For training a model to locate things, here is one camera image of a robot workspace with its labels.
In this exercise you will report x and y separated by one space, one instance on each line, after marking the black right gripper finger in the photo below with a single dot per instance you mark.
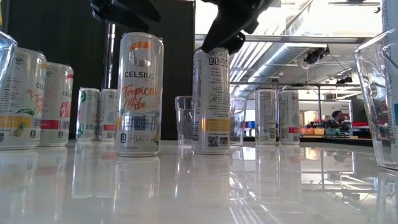
230 28
237 43

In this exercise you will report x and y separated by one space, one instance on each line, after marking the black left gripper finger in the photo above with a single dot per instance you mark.
127 21
133 7

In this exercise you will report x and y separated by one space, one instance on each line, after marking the white Celsius can yellow band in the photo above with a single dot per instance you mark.
28 102
140 102
211 102

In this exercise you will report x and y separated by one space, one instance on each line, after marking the white Celsius soda can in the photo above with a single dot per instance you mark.
265 118

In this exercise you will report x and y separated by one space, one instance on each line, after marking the white Celsius can red band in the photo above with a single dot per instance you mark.
57 102
289 118
87 115
109 115

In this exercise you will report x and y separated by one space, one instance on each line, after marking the clear plastic bin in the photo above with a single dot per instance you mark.
370 102
183 121
6 53

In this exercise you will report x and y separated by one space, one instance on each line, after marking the metal backdrop pole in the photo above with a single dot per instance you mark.
109 56

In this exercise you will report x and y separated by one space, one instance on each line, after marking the black backdrop panel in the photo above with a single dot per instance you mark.
77 56
177 62

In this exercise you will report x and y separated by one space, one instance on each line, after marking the orange storage bin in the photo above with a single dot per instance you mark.
307 131

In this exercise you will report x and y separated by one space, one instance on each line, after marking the tan storage bin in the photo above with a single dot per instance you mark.
319 131

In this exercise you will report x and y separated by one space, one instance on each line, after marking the person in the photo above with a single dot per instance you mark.
337 116

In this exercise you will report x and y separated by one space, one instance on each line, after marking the teal storage bin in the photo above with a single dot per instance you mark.
332 132

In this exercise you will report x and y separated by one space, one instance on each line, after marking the dark monitor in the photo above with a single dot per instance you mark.
360 110

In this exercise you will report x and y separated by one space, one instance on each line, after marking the grey workbench wooden top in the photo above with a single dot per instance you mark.
348 137

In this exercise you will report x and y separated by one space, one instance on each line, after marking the silver ventilation duct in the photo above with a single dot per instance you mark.
280 59

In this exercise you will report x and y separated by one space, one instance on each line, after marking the grey overhead frame bar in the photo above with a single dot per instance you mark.
311 39

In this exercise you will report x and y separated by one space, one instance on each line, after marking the black hanging camera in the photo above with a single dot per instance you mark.
344 80
315 56

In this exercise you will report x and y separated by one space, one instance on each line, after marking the grey metal frame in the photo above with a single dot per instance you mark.
319 102

